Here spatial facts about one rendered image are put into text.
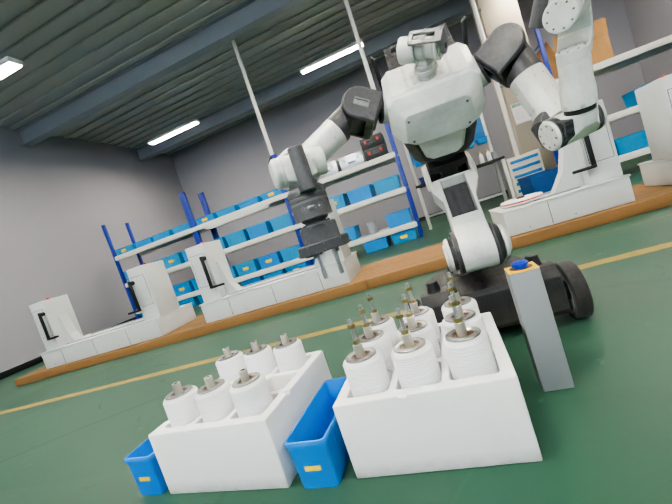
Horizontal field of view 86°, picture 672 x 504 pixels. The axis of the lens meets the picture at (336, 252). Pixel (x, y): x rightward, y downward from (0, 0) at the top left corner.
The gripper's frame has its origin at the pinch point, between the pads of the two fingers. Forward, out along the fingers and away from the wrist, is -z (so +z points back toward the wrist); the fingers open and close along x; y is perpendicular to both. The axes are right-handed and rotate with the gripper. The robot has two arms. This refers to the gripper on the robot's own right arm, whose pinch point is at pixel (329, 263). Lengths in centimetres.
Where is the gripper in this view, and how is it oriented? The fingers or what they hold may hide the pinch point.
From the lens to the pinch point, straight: 83.5
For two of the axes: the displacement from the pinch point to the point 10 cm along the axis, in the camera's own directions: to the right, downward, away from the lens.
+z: -3.2, -9.5, -0.7
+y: -1.0, -0.4, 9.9
